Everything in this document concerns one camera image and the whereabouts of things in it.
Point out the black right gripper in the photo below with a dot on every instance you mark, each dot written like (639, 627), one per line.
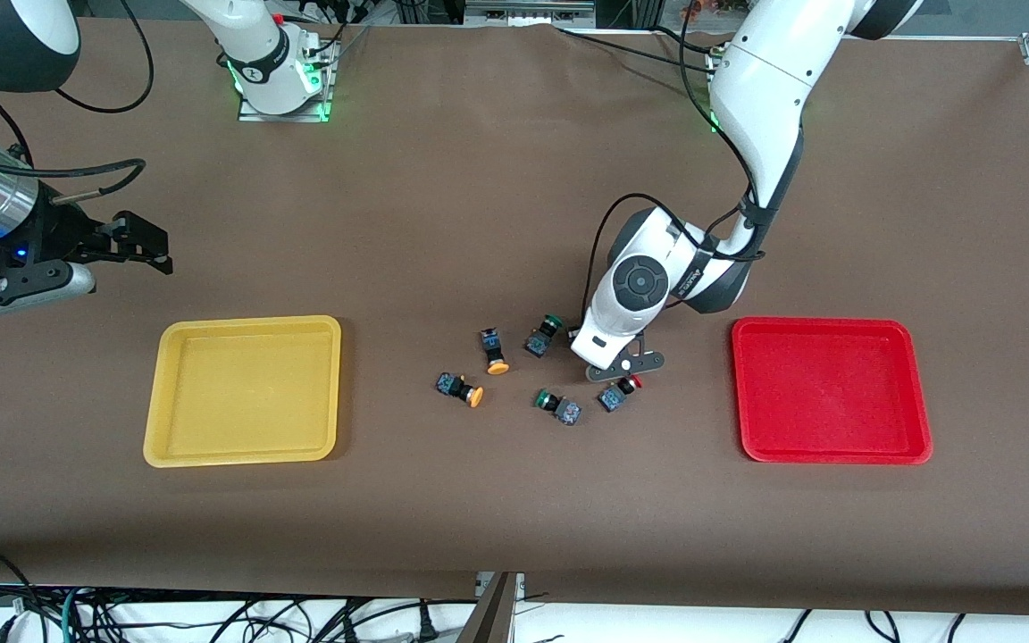
(57, 234)

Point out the red push button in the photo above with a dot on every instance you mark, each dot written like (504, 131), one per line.
(613, 396)

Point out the yellow push button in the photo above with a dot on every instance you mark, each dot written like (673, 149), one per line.
(492, 344)
(456, 387)

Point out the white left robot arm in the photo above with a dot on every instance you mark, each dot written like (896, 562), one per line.
(765, 89)

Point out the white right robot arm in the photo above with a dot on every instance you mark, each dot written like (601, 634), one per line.
(255, 54)

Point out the green push button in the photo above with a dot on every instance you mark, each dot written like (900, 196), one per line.
(539, 340)
(564, 411)

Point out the brown table mat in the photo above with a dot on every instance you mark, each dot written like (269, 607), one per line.
(514, 223)

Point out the yellow plastic tray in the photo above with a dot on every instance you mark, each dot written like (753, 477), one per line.
(246, 393)

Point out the red plastic tray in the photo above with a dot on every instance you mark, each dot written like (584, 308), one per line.
(827, 420)

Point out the brown metal table leg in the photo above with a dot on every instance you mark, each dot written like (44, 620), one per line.
(489, 621)

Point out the grey metal box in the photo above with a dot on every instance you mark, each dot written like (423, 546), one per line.
(528, 11)

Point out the black power plug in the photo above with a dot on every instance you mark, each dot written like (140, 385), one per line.
(426, 627)

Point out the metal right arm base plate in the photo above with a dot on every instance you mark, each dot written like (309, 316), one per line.
(251, 114)

